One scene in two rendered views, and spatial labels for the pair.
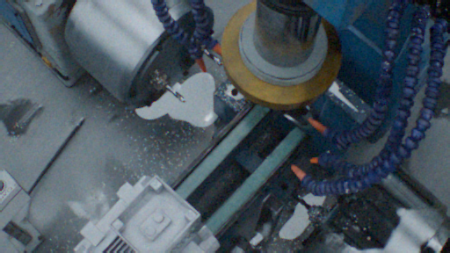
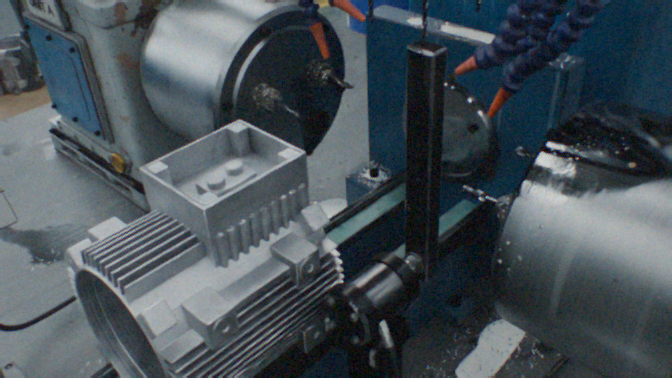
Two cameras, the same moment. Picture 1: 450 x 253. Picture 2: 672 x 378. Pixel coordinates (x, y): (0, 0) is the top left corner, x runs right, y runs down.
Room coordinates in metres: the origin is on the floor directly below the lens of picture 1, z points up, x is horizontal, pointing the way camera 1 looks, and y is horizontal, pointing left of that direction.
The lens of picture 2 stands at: (-0.31, -0.05, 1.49)
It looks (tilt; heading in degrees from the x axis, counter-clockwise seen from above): 35 degrees down; 7
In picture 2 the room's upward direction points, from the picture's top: 4 degrees counter-clockwise
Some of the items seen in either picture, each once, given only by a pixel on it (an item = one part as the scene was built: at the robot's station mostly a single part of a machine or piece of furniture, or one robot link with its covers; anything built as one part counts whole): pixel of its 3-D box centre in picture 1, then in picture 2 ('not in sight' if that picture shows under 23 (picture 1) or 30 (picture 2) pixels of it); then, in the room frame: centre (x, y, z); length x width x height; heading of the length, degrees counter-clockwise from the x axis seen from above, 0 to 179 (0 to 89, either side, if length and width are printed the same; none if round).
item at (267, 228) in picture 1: (267, 220); (422, 173); (0.23, -0.07, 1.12); 0.04 x 0.03 x 0.26; 140
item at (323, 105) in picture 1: (305, 86); (472, 141); (0.54, -0.15, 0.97); 0.30 x 0.11 x 0.34; 50
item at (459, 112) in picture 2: (286, 101); (445, 133); (0.49, -0.11, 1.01); 0.15 x 0.02 x 0.15; 50
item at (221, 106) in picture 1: (234, 102); (375, 202); (0.54, -0.01, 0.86); 0.07 x 0.06 x 0.12; 50
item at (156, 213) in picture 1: (156, 224); (229, 191); (0.22, 0.11, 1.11); 0.12 x 0.11 x 0.07; 140
